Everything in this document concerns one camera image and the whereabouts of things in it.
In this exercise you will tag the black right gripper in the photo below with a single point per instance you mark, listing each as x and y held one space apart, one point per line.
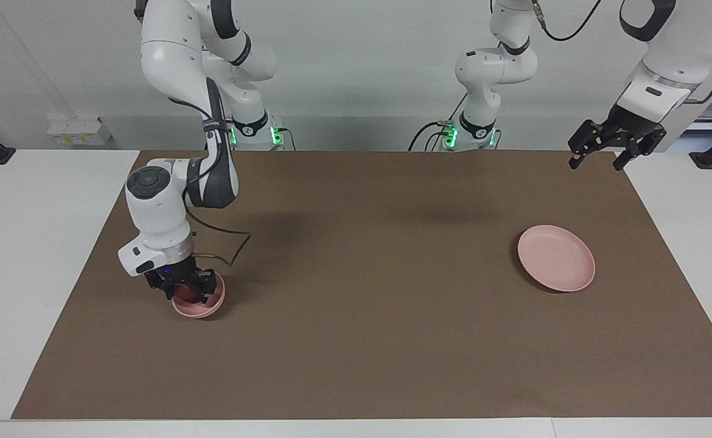
176 274

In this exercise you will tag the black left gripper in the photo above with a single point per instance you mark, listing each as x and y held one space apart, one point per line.
633 128

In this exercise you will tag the dark red apple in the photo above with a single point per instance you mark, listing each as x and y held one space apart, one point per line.
187 296

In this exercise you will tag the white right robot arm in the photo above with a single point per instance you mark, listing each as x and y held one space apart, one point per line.
155 207

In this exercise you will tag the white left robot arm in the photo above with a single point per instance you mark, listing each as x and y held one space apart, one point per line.
672 61

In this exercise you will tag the pink bowl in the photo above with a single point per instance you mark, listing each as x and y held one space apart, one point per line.
198 311

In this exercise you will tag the pink plate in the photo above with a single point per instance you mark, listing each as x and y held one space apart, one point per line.
554 255

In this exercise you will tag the brown table mat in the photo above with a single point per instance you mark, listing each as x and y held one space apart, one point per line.
356 304

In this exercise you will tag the white wall socket box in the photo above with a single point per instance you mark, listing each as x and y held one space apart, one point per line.
76 134

